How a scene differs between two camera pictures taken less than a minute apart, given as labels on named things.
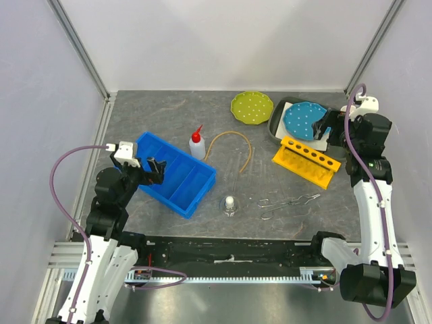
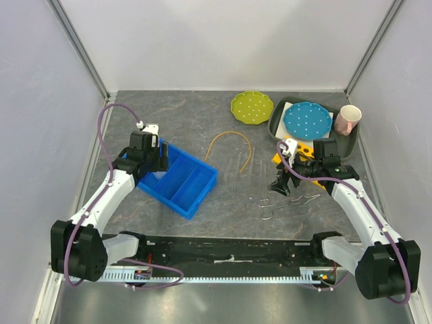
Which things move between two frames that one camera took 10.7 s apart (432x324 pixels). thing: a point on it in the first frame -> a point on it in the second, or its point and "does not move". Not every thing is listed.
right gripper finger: x=318 y=130 -> x=281 y=184
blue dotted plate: x=300 y=117 does not move
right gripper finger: x=321 y=123 -> x=283 y=175
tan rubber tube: x=229 y=132 does not move
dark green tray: x=337 y=149 does not move
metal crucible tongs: x=268 y=214 does not move
